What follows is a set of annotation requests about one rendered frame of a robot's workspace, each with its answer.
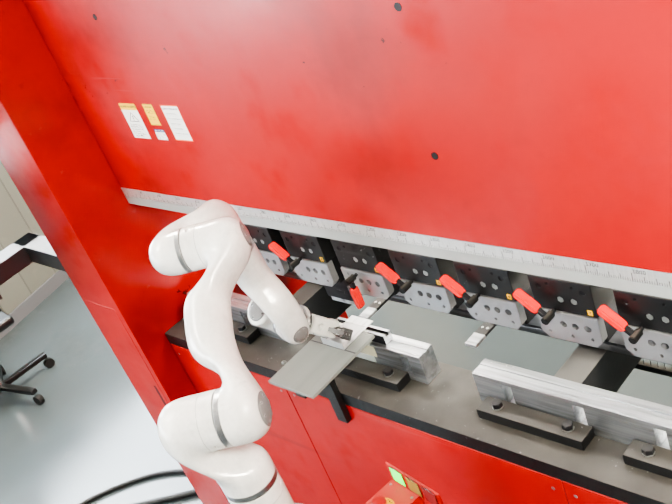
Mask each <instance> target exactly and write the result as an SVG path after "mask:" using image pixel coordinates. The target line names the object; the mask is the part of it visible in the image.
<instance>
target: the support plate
mask: <svg viewBox="0 0 672 504"><path fill-rule="evenodd" d="M321 337H322V338H325V339H328V338H329V337H323V336H318V335H316V336H315V337H313V338H312V339H311V340H314V341H317V342H321V343H323V342H322V340H321ZM374 338H375V336H374V335H373V334H369V333H365V332H362V333H361V334H360V335H359V336H358V337H357V338H356V339H355V340H354V341H353V342H352V343H351V344H350V345H349V346H348V347H347V349H346V350H348V351H352V352H355V354H354V353H351V352H347V351H344V350H341V349H337V348H334V347H330V346H327V345H324V344H320V343H317V342H313V341H309V342H308V343H307V344H306V345H305V346H304V347H303V348H302V349H301V350H300V351H299V352H298V353H297V354H296V355H295V356H294V357H293V358H292V359H290V360H289V361H288V362H287V363H286V364H285V365H284V366H283V367H282V368H281V369H280V370H279V371H278V372H277V373H276V374H275V375H274V376H273V377H272V378H271V379H270V380H268V382H269V384H272V385H275V386H278V387H281V388H283V389H286V390H289V391H292V392H295V393H297V394H300V395H303V396H306V397H309V398H311V399H314V398H315V397H316V396H317V395H318V394H319V393H320V392H321V391H322V390H323V389H324V388H325V387H326V386H327V385H328V384H329V383H330V382H331V381H332V380H333V379H334V378H335V377H336V376H337V375H338V374H339V373H340V372H341V371H342V370H343V369H344V368H345V367H346V366H347V365H348V364H349V363H350V362H351V361H352V360H353V359H354V358H355V357H356V356H357V355H358V354H359V353H360V352H361V351H362V350H363V349H364V348H365V347H366V346H367V345H368V344H369V343H370V342H371V341H372V340H373V339H374Z"/></svg>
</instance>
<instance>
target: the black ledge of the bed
mask: <svg viewBox="0 0 672 504"><path fill-rule="evenodd" d="M165 335H166V337H167V339H168V341H169V343H171V344H174V345H177V346H180V347H183V348H186V349H188V350H189V348H188V344H187V340H186V334H185V325H184V317H183V318H182V319H181V320H180V321H179V322H177V323H176V324H175V325H174V326H173V327H171V328H170V329H169V330H168V331H167V332H166V333H165ZM315 336H316V335H314V334H310V333H309V335H308V337H307V339H306V340H305V341H304V342H303V343H300V344H291V343H288V342H286V341H283V340H280V339H276V338H273V337H270V336H267V335H263V334H261V335H260V336H259V337H258V338H257V339H256V340H255V341H254V342H252V343H251V344H247V343H244V342H241V341H237V340H236V344H237V347H238V350H239V353H240V355H241V358H242V360H243V362H244V364H245V365H246V367H247V369H248V370H249V371H251V372H254V373H257V374H260V375H263V376H266V377H268V378H272V377H273V376H274V375H275V374H276V373H277V372H278V371H279V370H280V369H281V368H282V367H283V366H284V365H285V364H284V365H282V364H281V362H282V361H283V360H284V361H286V363H287V362H288V361H289V360H290V359H292V358H293V357H294V356H295V355H296V354H297V353H298V352H299V351H300V350H301V349H302V348H303V347H304V346H305V345H306V344H307V343H308V342H309V341H310V340H311V339H312V338H313V337H315ZM438 363H439V366H440V369H441V371H440V372H439V374H438V375H437V376H436V377H435V378H434V379H433V380H432V381H431V382H430V383H429V384H425V383H422V382H419V381H416V380H412V379H411V381H410V382H409V383H408V384H407V385H406V386H405V387H404V388H403V389H402V390H401V391H400V392H398V391H394V390H391V389H388V388H385V387H382V386H379V385H376V384H372V383H369V382H366V381H363V380H360V379H357V378H354V377H350V376H347V375H344V374H341V373H339V374H338V375H337V376H336V377H335V378H334V380H335V382H336V385H337V387H338V389H339V391H340V393H341V396H342V398H343V400H344V402H345V404H346V405H348V406H351V407H354V408H357V409H360V410H363V411H366V412H368V413H371V414H374V415H377V416H380V417H383V418H386V419H388V420H391V421H394V422H397V423H400V424H403V425H406V426H409V427H411V428H414V429H417V430H420V431H423V432H426V433H429V434H431V435H434V436H437V437H440V438H443V439H446V440H449V441H451V442H454V443H457V444H460V445H463V446H466V447H469V448H471V449H474V450H477V451H480V452H483V453H486V454H489V455H491V456H494V457H497V458H500V459H503V460H506V461H509V462H511V463H514V464H517V465H520V466H523V467H526V468H529V469H531V470H534V471H537V472H540V473H543V474H546V475H549V476H551V477H554V478H557V479H560V480H563V481H566V482H569V483H571V484H574V485H577V486H580V487H583V488H586V489H589V490H591V491H594V492H597V493H600V494H603V495H606V496H609V497H611V498H614V499H617V500H620V501H623V502H626V503H629V504H672V479H671V478H667V477H664V476H661V475H658V474H655V473H652V472H649V471H645V470H642V469H639V468H636V467H633V466H630V465H627V464H625V463H624V459H623V453H624V452H625V450H626V449H627V448H628V446H629V445H627V444H624V443H621V442H617V441H614V440H611V439H608V438H604V437H601V436H598V435H595V437H594V438H593V439H592V441H591V442H590V443H589V445H588V446H587V448H586V449H585V450H584V451H583V450H580V449H576V448H573V447H570V446H567V445H564V444H561V443H558V442H554V441H551V440H548V439H545V438H542V437H539V436H536V435H532V434H529V433H526V432H523V431H520V430H517V429H514V428H511V427H507V426H504V425H501V424H498V423H495V422H492V421H489V420H485V419H482V418H479V416H478V413H477V410H476V409H477V408H478V406H479V405H480V404H481V403H482V402H483V401H482V400H481V398H480V395H479V392H478V389H477V387H476V384H475V381H474V378H473V375H472V372H473V371H471V370H467V369H463V368H460V367H456V366H453V365H449V364H445V363H442V362H438Z"/></svg>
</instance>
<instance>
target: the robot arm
mask: <svg viewBox="0 0 672 504"><path fill-rule="evenodd" d="M149 259H150V262H151V264H152V266H153V267H154V268H155V269H156V270H157V271H158V272H159V273H161V274H163V275H168V276H176V275H182V274H187V273H190V272H194V271H198V270H202V269H205V268H207V269H206V271H205V273H204V275H203V276H202V278H201V279H200V280H199V282H198V283H197V284H196V285H195V287H194V288H193V289H192V290H191V291H190V293H189V294H188V296H187V298H186V300H185V304H184V325H185V334H186V340H187V344H188V348H189V350H190V352H191V354H192V356H193V357H194V358H195V360H196V361H197V362H199V363H200V364H201V365H203V366H205V367H206V368H208V369H211V370H213V371H214V372H216V373H218V374H219V375H220V377H221V379H222V386H221V387H220V388H218V389H214V390H210V391H206V392H201V393H197V394H193V395H189V396H185V397H182V398H179V399H176V400H174V401H172V402H170V403H169V404H167V405H166V406H165V407H164V408H163V410H162V411H161V413H160V415H159V418H158V423H157V433H158V436H159V439H160V442H161V444H162V446H163V448H164V449H165V450H166V452H167V453H168V454H169V455H170V456H171V457H172V458H173V459H175V460H176V461H178V462H179V463H181V464H182V465H184V466H186V467H188V468H190V469H192V470H194V471H196V472H199V473H201V474H203V475H205V476H208V477H210V478H212V479H214V480H216V481H217V483H218V484H219V485H220V487H221V489H222V490H223V492H224V494H225V496H226V497H227V499H228V501H229V503H230V504H303V503H294V501H293V499H292V497H291V495H290V493H289V491H288V489H287V487H286V485H285V483H284V482H283V480H282V478H281V476H280V474H279V472H278V470H277V468H276V466H275V464H274V462H273V460H272V458H271V457H270V455H269V454H268V452H267V451H266V450H265V449H264V448H263V447H262V446H260V445H258V444H255V443H252V442H254V441H257V440H258V439H260V438H262V437H263V436H264V435H265V434H266V433H267V432H268V430H269V429H270V426H271V423H272V415H273V412H272V409H271V405H270V401H269V399H268V398H267V396H266V394H265V393H264V391H263V390H262V388H261V387H260V385H259V384H258V383H257V381H256V380H255V379H254V377H253V376H252V374H251V373H250V372H249V370H248V369H247V367H246V365H245V364H244V362H243V360H242V358H241V355H240V353H239V350H238V347H237V344H236V340H235V336H234V331H233V322H232V313H231V295H232V292H233V289H234V287H235V285H236V283H237V284H238V285H239V287H240V288H241V289H242V290H243V291H244V292H245V293H246V294H247V295H248V296H249V297H250V298H251V299H252V300H251V302H250V304H249V306H248V319H249V321H250V323H251V324H253V325H254V326H258V327H262V328H266V329H269V330H271V331H273V332H275V333H276V334H278V335H279V336H280V337H281V338H282V339H284V340H285V341H286V342H288V343H291V344H300V343H303V342H304V341H305V340H306V339H307V337H308V335H309V333H310V334H314V335H318V336H323V337H329V338H335V336H336V337H340V339H344V340H348V341H350V340H351V337H352V333H353V330H351V329H348V328H344V327H342V328H341V327H338V326H339V324H340V323H339V321H336V320H332V319H329V318H326V317H322V316H319V315H315V314H312V313H311V312H310V311H309V310H308V308H307V307H305V306H303V305H299V304H298V302H297V301H296V299H295V298H294V296H293V295H292V294H291V292H290V291H289V290H288V289H287V287H286V286H285V285H284V284H283V283H282V282H281V281H280V279H279V278H278V277H277V276H276V275H275V274H274V273H273V272H272V271H271V270H270V268H269V267H268V265H267V264H266V262H265V260H264V258H263V257H262V255H261V253H260V251H259V250H258V248H257V246H256V244H255V243H254V241H253V239H252V237H251V236H250V233H249V231H248V229H247V228H246V226H245V224H244V223H243V222H242V221H241V219H240V217H239V216H238V214H237V213H236V211H235V210H234V208H233V207H232V206H231V205H229V204H228V203H226V202H224V201H222V200H218V199H212V200H209V201H207V202H205V203H204V204H202V205H201V206H200V207H199V208H198V209H196V210H195V211H193V212H191V213H190V214H188V215H186V216H184V217H182V218H180V219H178V220H176V221H175V222H173V223H171V224H169V225H168V226H166V227H165V228H164V229H162V230H161V231H160V232H159V233H158V234H157V235H156V237H155V238H154V239H153V241H152V243H151V245H150V248H149ZM337 328H338V329H341V330H338V329H337ZM336 334H339V335H336Z"/></svg>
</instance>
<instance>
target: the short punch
mask: <svg viewBox="0 0 672 504"><path fill-rule="evenodd" d="M344 281H345V279H344V280H343V281H342V282H341V283H338V282H337V283H336V284H335V285H333V286H332V287H331V286H326V285H324V287H325V290H326V292H327V294H328V296H331V297H332V299H333V300H336V301H340V302H344V303H348V304H352V305H355V303H354V300H353V298H352V295H351V293H350V289H351V288H350V287H349V286H347V285H346V284H345V283H344Z"/></svg>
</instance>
